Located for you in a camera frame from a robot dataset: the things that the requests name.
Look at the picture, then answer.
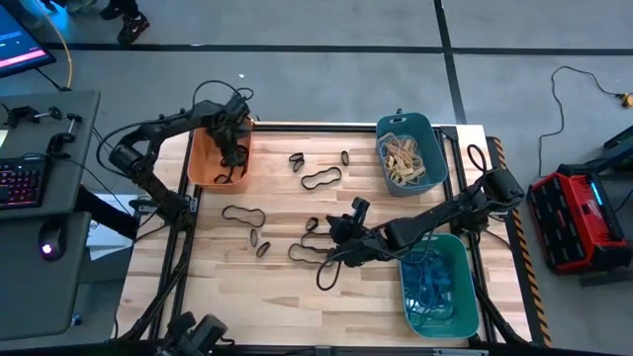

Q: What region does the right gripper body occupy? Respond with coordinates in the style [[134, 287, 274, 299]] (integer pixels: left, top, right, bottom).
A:
[[338, 198, 393, 268]]

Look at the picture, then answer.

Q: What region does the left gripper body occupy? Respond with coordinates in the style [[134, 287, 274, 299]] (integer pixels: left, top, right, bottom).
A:
[[206, 93, 254, 150]]

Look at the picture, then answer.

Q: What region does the wide blue rubber band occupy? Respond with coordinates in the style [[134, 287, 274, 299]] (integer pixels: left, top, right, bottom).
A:
[[401, 249, 454, 293]]

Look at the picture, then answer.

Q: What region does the cream rubber band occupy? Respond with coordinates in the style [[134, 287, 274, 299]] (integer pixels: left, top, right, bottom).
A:
[[393, 136, 426, 174], [384, 155, 422, 187], [378, 132, 412, 167]]

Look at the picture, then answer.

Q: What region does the black resistance band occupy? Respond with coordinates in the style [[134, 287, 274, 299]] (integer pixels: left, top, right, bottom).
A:
[[403, 286, 454, 322]]

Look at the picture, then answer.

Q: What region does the slate blue plastic basket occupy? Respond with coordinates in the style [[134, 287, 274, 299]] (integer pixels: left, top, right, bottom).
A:
[[375, 112, 450, 198]]

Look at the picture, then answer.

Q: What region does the orange plastic basket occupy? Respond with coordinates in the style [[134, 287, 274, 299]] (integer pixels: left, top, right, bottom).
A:
[[186, 117, 254, 194]]

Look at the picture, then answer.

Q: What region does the teal green plastic basket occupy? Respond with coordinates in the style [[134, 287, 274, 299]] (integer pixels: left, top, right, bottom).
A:
[[398, 232, 480, 341]]

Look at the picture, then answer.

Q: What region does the person's black shoe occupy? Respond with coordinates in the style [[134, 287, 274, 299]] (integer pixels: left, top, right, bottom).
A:
[[98, 0, 126, 21], [117, 12, 151, 45]]

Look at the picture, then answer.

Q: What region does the white paper sheet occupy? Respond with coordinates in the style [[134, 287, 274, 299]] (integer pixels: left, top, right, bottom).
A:
[[85, 192, 136, 262]]

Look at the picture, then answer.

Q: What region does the grey desk top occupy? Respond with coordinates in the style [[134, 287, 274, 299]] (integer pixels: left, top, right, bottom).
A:
[[0, 211, 93, 342], [0, 90, 102, 220]]

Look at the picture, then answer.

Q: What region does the yellow black hazard tape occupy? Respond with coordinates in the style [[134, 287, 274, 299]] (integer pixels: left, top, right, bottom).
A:
[[487, 135, 554, 348]]

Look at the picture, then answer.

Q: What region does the black metal clamp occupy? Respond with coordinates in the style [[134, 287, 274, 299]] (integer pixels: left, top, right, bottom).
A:
[[1, 105, 84, 129], [45, 132, 76, 155]]

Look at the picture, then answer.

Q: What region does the black computer mouse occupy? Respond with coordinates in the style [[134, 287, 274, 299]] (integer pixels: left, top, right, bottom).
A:
[[38, 220, 66, 263]]

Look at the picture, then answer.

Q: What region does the red black power station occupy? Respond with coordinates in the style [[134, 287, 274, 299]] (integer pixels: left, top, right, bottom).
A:
[[525, 164, 633, 276]]

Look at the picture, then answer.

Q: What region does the backlit black keyboard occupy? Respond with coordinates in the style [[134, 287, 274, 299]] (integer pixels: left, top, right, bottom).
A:
[[0, 155, 49, 211]]

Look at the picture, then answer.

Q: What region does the computer monitor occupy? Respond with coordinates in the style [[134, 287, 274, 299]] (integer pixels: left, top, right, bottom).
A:
[[0, 3, 57, 79]]

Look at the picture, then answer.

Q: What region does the green black device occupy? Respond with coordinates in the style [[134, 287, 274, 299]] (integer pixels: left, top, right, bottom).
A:
[[601, 124, 633, 173]]

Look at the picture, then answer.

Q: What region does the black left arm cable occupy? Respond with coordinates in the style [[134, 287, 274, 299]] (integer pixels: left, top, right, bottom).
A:
[[95, 79, 255, 179]]

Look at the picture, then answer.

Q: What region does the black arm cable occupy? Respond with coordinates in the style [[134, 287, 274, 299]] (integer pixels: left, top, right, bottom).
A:
[[315, 142, 491, 293], [95, 79, 255, 179]]

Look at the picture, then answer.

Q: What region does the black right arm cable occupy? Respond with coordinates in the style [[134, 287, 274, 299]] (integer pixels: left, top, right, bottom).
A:
[[315, 142, 491, 293]]

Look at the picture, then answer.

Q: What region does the silver metal bracket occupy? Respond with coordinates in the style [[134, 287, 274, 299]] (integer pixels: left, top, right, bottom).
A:
[[432, 348, 490, 356]]

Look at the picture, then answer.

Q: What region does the black camera rig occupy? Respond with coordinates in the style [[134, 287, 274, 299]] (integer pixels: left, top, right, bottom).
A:
[[156, 311, 236, 356]]

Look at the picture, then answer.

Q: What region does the orange cable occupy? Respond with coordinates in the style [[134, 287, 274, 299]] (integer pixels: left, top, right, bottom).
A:
[[34, 3, 75, 91]]

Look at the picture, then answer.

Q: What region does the black floor cable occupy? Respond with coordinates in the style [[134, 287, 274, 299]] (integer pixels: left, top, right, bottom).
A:
[[537, 64, 625, 179]]

